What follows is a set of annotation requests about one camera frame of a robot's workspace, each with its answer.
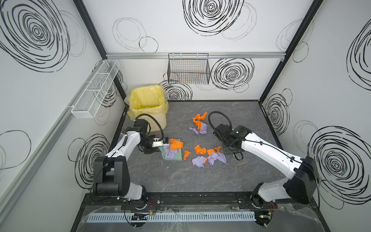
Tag green plastic dustpan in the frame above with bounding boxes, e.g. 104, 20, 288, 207
159, 138, 184, 160

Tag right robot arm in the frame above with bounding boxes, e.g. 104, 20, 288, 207
208, 111, 319, 208

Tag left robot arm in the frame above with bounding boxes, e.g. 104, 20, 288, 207
90, 114, 169, 203

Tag orange paper scrap under right arm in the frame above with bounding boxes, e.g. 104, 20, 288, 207
207, 146, 222, 156

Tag purple paper scrap front centre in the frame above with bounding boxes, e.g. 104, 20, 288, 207
208, 152, 227, 166

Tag long purple paper scrap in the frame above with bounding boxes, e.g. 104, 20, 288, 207
163, 145, 177, 159

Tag orange paper scrap right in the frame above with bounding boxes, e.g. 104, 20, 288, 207
169, 138, 184, 150

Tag purple paper scrap right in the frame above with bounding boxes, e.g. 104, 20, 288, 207
189, 122, 208, 135

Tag beige plastic trash bin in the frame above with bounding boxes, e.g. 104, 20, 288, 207
138, 113, 167, 132

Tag orange paper scrap front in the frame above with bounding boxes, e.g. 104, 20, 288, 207
194, 145, 207, 155

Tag orange paper scrap cluster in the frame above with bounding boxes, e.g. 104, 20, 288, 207
192, 112, 207, 130

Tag small orange paper scrap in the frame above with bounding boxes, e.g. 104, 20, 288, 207
183, 150, 191, 160

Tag yellow plastic bin liner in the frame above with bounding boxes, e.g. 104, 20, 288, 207
124, 85, 169, 120

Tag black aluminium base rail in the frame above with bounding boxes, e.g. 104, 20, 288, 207
82, 191, 315, 211

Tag white wire wall shelf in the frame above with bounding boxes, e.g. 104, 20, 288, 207
71, 60, 120, 119

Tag black wire wall basket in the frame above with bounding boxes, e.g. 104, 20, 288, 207
167, 53, 211, 85

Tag white slotted cable duct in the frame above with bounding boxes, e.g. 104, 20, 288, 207
86, 211, 256, 223

